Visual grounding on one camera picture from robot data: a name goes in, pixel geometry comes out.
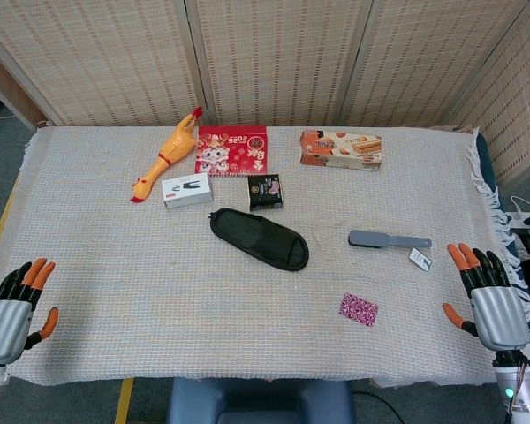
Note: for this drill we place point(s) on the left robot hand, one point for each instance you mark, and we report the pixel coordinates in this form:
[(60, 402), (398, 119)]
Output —
[(4, 327)]

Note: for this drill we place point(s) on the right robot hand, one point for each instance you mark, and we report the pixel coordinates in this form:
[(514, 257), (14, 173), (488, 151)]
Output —
[(499, 315)]

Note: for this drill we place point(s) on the white printed label sticker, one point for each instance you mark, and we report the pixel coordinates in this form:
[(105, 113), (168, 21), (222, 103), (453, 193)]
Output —
[(420, 259)]

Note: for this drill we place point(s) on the grey brush with tag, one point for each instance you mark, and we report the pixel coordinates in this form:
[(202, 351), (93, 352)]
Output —
[(366, 239)]

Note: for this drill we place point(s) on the pink patterned card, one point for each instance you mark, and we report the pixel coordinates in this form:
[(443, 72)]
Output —
[(358, 309)]

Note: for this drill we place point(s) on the blue padded table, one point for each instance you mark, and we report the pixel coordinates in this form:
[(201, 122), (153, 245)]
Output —
[(486, 159)]

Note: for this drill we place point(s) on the beige waffle tablecloth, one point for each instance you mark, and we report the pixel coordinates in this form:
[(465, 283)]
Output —
[(159, 287)]

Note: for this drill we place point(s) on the white stapler box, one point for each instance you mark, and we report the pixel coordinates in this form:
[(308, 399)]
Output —
[(187, 191)]

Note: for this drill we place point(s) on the orange biscuit box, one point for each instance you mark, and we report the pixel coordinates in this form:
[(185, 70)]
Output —
[(340, 150)]

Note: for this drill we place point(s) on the yellow rubber chicken toy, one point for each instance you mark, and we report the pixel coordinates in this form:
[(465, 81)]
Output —
[(176, 143)]

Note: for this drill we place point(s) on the black slipper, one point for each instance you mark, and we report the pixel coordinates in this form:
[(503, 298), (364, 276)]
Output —
[(256, 238)]

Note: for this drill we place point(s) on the black snack packet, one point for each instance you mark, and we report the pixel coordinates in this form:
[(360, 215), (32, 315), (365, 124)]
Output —
[(266, 191)]

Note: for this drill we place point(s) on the red cartoon box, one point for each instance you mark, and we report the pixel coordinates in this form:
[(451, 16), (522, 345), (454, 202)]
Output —
[(234, 152)]

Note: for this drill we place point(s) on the woven bamboo folding screen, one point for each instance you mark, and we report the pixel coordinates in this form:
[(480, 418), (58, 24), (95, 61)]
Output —
[(269, 57)]

